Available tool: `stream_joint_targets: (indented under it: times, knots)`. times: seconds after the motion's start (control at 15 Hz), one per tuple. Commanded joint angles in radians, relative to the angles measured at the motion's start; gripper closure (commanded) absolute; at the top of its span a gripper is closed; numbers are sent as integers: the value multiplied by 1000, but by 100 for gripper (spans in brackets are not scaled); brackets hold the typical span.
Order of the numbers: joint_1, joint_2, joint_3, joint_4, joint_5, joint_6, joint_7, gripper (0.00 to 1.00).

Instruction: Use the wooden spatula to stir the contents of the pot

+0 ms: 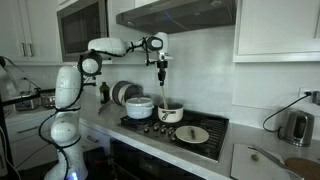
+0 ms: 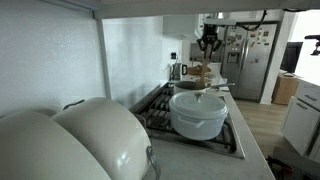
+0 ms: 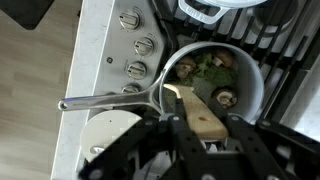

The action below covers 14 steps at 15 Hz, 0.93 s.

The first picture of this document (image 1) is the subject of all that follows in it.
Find white casserole lid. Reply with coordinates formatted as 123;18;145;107
125;96;155;108

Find white wall outlet plate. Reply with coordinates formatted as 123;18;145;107
298;87;320;107

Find round plate leaning on wall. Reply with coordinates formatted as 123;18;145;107
109;80;133;106

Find round wooden board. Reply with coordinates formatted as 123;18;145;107
284;157;320;180

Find white casserole pot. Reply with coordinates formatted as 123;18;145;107
125;103;155;120

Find kitchen knife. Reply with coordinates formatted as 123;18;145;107
248;145;306;180

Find steel electric kettle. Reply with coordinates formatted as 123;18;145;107
279;109;316;148

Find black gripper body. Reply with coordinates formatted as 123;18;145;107
156;60;168;76

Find white saucepan with long handle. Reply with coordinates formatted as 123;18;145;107
157;102;185;124

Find dark drawer handle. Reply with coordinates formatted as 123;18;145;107
16;125;40;134
86;135;100;144

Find grey wrist camera bar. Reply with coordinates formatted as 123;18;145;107
148;51;174;64

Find steel range hood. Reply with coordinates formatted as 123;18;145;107
115;0;238;37

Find built-in microwave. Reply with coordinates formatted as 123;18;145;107
56;0;110;62

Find black kettle cable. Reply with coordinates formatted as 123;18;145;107
262;94;313;133

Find cream saucepan lid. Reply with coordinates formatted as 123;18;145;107
175;125;210;145

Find white drawer cabinet beside oven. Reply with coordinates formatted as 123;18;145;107
79;123;113;153

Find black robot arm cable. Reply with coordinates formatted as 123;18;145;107
37;36;159;180

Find black built-in oven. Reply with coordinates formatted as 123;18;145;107
109;138;204;180

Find dark olive oil bottle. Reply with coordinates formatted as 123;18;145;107
99;81;111;104

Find wide white upper cabinet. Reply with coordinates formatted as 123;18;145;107
232;0;320;64

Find white lower cabinet under toaster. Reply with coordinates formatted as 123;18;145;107
4;111;59;171

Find wooden spatula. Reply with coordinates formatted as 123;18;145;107
160;84;169;110

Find steel pot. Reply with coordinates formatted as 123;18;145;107
39;92;58;109

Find white cutting board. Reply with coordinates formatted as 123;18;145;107
229;143;306;180

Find white upper cabinet steel handles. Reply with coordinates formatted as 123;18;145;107
0;0;63;66

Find black gas cooktop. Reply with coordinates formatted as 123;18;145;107
117;109;230;163

